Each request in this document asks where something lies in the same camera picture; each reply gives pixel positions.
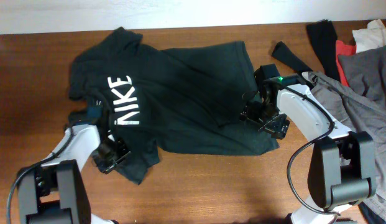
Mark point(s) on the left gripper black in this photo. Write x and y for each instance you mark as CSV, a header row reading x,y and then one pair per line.
x,y
106,167

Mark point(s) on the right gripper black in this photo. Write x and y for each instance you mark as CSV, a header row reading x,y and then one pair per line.
x,y
277,129

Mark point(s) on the black Nike t-shirt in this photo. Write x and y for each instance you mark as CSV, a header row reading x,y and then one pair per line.
x,y
186,101

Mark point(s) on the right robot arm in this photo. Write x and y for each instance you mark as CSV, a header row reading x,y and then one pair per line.
x,y
342,167

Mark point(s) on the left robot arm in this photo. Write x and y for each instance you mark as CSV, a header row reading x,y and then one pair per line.
x,y
52,190

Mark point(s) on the grey garment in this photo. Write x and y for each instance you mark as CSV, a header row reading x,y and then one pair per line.
x,y
361,107

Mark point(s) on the black garment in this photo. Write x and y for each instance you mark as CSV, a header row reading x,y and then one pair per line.
x,y
322,37

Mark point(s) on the red garment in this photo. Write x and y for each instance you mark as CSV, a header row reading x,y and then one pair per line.
x,y
342,51

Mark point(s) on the white garment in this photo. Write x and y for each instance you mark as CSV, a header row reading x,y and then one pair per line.
x,y
372,37

